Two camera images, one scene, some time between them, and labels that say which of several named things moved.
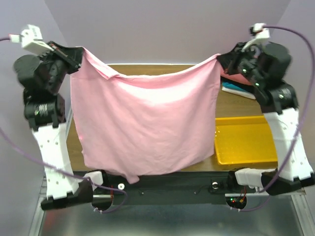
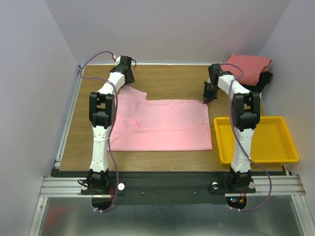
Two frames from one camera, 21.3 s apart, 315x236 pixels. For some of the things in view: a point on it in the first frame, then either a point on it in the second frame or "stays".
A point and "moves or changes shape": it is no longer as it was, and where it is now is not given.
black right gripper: [233, 61] → [209, 92]
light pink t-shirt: [131, 126] moves or changes shape
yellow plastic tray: [244, 140] stays
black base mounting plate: [173, 188] stays
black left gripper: [73, 55] → [131, 79]
